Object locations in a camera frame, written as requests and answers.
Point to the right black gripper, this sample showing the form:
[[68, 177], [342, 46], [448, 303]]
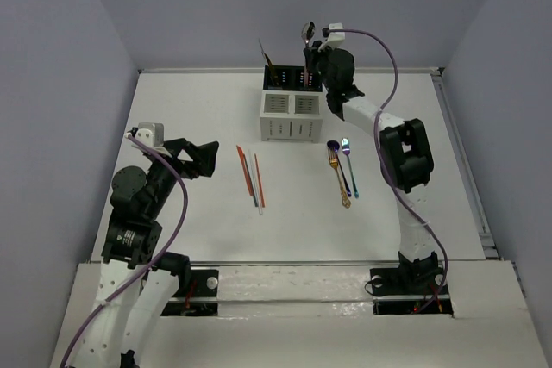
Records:
[[312, 55]]

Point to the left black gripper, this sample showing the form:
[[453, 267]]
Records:
[[179, 158]]

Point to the silver spoon pink handle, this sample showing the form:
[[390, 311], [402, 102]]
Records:
[[307, 33]]

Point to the orange pointed straw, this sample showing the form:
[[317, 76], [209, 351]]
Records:
[[240, 153]]

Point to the gold black handled knife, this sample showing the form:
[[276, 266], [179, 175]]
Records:
[[271, 70]]

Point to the silver knife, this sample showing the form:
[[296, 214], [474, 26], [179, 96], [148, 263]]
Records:
[[262, 49]]

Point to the purple iridescent spoon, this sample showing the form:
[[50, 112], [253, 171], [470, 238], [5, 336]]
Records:
[[335, 146]]

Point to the iridescent blue fork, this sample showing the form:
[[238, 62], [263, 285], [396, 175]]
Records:
[[345, 143]]

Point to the gold fork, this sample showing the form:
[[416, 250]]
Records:
[[333, 162]]

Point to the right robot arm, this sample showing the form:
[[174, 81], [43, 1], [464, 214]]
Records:
[[406, 162]]

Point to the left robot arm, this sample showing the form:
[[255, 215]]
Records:
[[137, 277]]

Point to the white clear straw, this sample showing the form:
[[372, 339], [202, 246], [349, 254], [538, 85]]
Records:
[[253, 172]]

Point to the orange straight straw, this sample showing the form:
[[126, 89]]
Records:
[[257, 168]]

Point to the white utensil caddy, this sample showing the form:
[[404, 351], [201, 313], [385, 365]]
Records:
[[288, 115]]

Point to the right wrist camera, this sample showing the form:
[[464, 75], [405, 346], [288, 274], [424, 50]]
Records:
[[333, 36]]

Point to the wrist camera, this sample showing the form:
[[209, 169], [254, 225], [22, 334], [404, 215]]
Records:
[[333, 36], [150, 134]]

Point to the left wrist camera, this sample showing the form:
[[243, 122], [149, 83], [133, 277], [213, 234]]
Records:
[[150, 134]]

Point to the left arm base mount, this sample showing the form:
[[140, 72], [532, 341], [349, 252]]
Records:
[[198, 298]]

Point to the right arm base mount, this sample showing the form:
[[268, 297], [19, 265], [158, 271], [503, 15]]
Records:
[[392, 297]]

